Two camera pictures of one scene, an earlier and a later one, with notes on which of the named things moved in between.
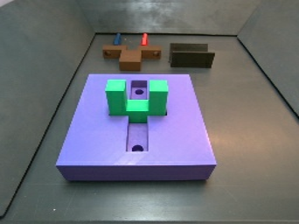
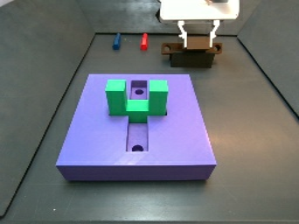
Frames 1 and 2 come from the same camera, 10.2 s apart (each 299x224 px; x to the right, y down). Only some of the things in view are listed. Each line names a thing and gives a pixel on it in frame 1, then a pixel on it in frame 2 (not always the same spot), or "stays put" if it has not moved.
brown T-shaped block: x=131 y=57 to x=196 y=44
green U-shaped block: x=136 y=108 stays put
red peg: x=144 y=39 stays put
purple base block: x=107 y=149 stays put
